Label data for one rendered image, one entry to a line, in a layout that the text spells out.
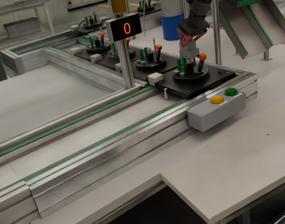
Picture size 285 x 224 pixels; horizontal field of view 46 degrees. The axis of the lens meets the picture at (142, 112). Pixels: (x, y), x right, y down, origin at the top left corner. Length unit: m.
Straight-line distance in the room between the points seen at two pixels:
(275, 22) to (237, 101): 0.56
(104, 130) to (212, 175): 0.41
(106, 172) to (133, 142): 0.12
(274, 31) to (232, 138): 0.62
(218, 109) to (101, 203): 0.47
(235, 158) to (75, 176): 0.46
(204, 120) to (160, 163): 0.19
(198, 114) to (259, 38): 0.55
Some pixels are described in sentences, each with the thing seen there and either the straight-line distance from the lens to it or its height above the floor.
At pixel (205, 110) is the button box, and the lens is 1.09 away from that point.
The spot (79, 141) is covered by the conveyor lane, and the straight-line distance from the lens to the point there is 1.14.
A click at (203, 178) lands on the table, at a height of 0.86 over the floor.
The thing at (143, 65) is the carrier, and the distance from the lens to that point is 1.47.
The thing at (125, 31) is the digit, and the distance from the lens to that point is 1.23.
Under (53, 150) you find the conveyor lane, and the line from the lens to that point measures 1.14.
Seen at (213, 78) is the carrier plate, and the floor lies 0.97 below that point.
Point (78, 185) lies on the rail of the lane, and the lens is 0.97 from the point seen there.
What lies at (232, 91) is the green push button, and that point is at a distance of 1.18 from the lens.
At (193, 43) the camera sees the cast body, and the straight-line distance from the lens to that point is 1.28.
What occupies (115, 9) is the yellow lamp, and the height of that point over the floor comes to 1.27.
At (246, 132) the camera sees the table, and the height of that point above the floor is 0.86.
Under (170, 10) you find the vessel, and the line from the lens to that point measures 2.21.
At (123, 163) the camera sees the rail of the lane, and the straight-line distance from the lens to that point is 1.02.
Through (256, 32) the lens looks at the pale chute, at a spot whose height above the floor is 1.06.
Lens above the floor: 1.47
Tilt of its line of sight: 27 degrees down
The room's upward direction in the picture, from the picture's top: 10 degrees counter-clockwise
